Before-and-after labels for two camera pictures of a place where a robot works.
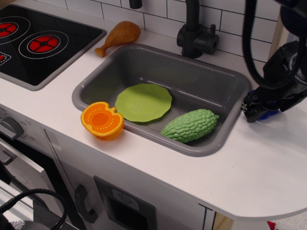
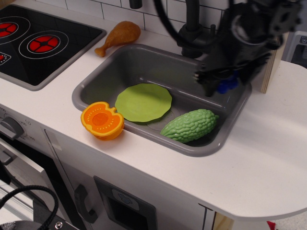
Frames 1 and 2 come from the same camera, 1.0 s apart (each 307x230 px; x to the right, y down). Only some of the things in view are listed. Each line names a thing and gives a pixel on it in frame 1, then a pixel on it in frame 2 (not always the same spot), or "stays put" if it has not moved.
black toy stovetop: x=38 y=49 stays put
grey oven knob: x=11 y=128 stays put
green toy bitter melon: x=191 y=126 stays put
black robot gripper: x=285 y=79 → x=238 y=52
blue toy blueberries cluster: x=269 y=112 → x=223 y=86
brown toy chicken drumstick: x=123 y=33 stays put
